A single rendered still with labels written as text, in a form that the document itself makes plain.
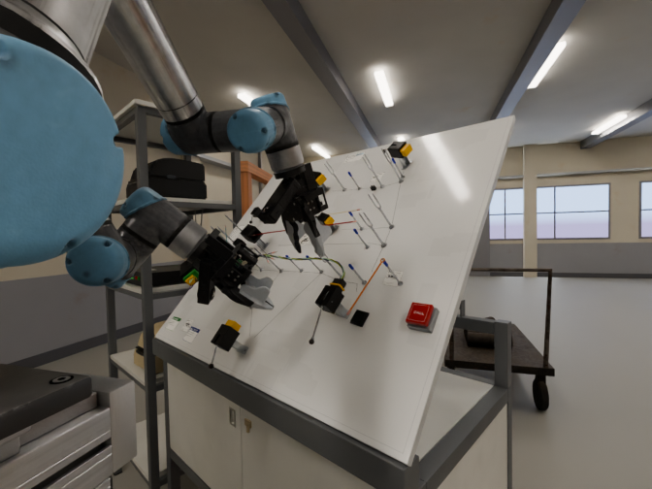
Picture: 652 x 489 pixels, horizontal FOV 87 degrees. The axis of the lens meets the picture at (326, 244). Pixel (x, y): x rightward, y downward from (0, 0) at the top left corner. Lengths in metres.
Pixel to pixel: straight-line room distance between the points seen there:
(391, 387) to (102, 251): 0.58
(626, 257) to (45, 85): 11.40
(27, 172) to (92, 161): 0.04
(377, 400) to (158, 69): 0.72
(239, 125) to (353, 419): 0.62
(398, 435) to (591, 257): 10.56
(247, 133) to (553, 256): 10.48
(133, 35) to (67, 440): 0.51
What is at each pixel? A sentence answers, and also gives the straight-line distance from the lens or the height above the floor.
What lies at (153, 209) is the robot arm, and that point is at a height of 1.34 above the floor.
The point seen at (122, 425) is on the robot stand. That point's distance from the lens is 0.49.
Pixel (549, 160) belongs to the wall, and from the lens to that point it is 10.99.
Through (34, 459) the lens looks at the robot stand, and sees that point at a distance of 0.43.
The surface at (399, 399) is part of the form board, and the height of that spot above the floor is 0.95.
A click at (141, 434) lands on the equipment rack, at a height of 0.24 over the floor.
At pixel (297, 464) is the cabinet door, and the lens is 1.02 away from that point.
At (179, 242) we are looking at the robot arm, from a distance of 0.72.
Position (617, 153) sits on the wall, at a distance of 11.49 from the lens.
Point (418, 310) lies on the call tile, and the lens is 0.80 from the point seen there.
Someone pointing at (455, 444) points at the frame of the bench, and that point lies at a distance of 0.94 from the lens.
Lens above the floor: 1.28
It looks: 2 degrees down
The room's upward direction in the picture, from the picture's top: 1 degrees counter-clockwise
